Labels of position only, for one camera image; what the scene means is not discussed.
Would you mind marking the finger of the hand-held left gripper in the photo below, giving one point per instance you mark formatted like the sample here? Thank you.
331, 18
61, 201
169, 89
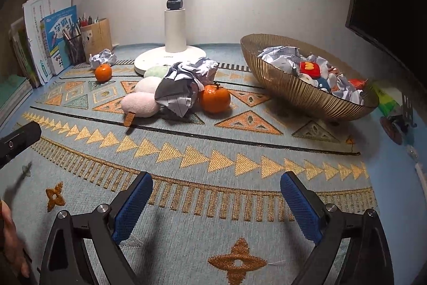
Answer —
20, 141

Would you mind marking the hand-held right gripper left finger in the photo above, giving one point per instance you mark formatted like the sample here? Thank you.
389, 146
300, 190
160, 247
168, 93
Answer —
131, 208

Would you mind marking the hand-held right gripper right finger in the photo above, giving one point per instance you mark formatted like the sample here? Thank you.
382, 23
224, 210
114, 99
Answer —
300, 208

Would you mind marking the amber ribbed glass bowl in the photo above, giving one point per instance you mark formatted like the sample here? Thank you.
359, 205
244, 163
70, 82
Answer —
300, 98

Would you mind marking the pile of papers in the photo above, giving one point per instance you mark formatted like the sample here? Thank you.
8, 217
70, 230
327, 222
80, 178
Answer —
283, 58

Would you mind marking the person's left hand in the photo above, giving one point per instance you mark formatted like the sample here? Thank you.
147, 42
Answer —
10, 238

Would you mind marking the green flat folder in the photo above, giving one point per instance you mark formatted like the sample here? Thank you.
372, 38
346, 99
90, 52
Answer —
13, 91

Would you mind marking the green books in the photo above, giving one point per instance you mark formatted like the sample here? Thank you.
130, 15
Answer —
23, 51

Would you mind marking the pink soft egg toy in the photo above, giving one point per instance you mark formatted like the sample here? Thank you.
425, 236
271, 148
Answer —
140, 106

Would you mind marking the patterned woven mat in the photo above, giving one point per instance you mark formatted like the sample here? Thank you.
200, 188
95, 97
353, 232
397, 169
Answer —
213, 138

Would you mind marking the small orange tangerine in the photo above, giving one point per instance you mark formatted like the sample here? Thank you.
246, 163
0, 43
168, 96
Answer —
103, 73

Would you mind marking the black mesh pen holder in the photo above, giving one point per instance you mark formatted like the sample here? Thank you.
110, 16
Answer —
75, 48

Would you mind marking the crumpled paper ball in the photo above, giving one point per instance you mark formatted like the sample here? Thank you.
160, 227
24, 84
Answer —
206, 67
103, 57

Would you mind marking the white soft egg toy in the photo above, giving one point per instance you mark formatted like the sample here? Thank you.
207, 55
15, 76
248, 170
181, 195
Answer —
148, 85

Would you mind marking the dark blue soft toy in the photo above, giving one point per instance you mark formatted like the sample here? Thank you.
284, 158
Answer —
322, 83

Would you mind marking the large crumpled printed paper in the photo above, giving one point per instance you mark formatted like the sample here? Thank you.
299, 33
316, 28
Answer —
178, 89

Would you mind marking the brown cardboard box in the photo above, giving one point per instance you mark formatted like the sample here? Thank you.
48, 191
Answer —
98, 38

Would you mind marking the upright books and papers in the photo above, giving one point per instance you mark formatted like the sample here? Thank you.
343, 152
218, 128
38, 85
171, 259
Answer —
36, 11

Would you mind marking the green tissue pack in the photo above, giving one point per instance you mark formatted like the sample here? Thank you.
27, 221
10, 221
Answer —
388, 103

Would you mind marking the white desk lamp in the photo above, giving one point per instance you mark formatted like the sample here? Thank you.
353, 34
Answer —
175, 31

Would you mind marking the black monitor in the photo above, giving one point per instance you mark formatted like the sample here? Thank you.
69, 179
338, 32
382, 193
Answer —
390, 4

